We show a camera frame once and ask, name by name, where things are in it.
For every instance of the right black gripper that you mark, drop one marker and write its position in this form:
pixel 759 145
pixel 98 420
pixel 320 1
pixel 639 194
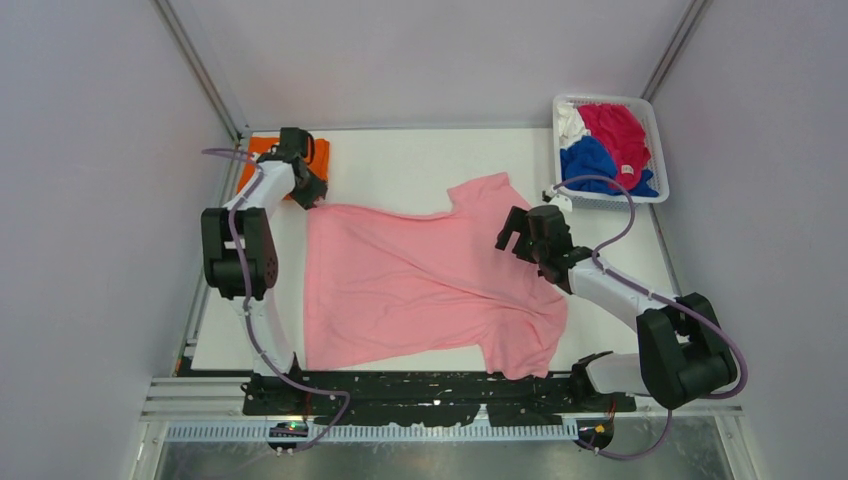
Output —
pixel 519 220

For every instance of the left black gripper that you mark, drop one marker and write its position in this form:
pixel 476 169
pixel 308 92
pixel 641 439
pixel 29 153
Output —
pixel 317 190

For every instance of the pink t shirt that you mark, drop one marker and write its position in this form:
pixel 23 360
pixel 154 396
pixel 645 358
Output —
pixel 381 285

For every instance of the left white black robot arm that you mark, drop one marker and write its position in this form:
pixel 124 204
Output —
pixel 239 254

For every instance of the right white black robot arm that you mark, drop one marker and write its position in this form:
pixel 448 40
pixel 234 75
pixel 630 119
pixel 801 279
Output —
pixel 683 355

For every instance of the folded orange t shirt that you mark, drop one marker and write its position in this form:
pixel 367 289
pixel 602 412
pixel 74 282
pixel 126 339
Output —
pixel 318 160

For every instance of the white plastic basket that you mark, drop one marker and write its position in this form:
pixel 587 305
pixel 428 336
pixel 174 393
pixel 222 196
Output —
pixel 653 188

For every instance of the blue t shirt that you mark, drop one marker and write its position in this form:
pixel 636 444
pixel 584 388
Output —
pixel 587 166

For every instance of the white t shirt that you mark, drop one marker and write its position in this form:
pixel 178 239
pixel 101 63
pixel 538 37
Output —
pixel 570 124

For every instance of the magenta t shirt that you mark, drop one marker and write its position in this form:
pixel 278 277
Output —
pixel 620 132

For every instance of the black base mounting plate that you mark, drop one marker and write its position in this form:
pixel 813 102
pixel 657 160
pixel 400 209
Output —
pixel 433 399

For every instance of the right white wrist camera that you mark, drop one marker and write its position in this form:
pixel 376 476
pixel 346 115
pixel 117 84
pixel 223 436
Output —
pixel 556 198

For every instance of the aluminium frame rail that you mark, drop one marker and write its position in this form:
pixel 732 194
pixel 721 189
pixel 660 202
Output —
pixel 193 42

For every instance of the white slotted cable duct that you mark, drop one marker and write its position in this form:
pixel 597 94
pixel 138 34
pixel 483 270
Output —
pixel 300 432

